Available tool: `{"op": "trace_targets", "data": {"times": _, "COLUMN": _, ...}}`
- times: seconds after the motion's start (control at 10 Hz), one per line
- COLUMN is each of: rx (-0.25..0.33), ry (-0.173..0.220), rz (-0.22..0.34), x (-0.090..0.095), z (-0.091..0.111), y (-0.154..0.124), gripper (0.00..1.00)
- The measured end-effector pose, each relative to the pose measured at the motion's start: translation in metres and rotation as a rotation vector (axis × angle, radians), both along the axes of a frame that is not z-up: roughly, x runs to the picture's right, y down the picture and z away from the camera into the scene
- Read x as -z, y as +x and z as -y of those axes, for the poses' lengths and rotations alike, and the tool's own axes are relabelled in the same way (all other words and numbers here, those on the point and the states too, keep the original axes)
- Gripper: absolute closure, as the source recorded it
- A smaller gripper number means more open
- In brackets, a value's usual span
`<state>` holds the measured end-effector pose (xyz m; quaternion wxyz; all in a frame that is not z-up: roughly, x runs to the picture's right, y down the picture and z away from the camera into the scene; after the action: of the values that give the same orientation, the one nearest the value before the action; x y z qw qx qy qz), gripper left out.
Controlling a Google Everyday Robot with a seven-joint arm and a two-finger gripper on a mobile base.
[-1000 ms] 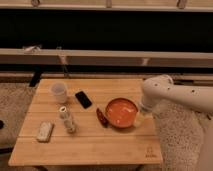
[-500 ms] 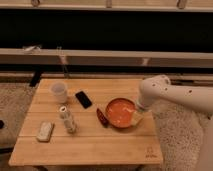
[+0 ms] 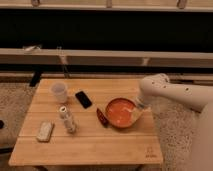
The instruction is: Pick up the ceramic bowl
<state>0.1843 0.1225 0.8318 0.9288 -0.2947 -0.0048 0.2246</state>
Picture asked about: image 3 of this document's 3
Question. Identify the white gripper wrist block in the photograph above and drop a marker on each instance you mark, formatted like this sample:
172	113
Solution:
138	110

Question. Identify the orange ceramic bowl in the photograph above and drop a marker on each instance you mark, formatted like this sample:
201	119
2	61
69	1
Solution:
118	112

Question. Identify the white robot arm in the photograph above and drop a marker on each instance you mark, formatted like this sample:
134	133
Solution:
196	97

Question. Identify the black smartphone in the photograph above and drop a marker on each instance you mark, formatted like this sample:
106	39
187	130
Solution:
83	99

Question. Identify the wooden table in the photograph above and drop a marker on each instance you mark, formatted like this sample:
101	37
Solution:
92	144

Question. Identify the white plastic bottle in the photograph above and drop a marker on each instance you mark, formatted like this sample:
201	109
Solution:
68	119

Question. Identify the translucent plastic cup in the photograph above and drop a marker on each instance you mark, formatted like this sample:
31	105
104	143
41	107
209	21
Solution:
59	91

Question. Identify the white rectangular remote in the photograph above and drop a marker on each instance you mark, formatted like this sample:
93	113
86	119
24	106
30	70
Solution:
45	131

